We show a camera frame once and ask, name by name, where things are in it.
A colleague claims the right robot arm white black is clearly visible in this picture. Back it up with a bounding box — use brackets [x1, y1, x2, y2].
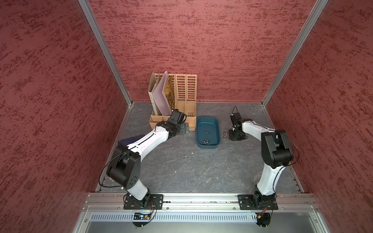
[228, 112, 294, 209]

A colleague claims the teal plastic storage tray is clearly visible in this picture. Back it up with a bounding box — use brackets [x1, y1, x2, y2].
[195, 116, 220, 149]

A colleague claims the beige plastic file organizer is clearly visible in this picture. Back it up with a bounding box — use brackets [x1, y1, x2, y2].
[149, 74, 198, 132]

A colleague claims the pile of silver wing nuts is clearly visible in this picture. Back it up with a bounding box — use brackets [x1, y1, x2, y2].
[204, 132, 210, 145]

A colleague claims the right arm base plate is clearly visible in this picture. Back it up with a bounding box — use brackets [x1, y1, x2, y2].
[238, 193, 278, 211]

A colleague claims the brown cardboard folder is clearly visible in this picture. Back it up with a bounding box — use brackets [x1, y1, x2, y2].
[148, 71, 161, 116]

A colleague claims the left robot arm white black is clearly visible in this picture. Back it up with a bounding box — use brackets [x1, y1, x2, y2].
[103, 109, 187, 209]

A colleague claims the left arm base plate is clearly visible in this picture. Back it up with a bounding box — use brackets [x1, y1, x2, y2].
[123, 194, 164, 210]

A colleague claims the aluminium front rail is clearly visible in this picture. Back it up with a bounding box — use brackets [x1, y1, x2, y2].
[83, 192, 320, 213]

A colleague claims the pink paper folder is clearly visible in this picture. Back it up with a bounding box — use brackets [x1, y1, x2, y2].
[153, 71, 172, 116]

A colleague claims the patterned gold black booklet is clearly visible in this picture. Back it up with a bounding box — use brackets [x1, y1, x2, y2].
[164, 75, 175, 111]

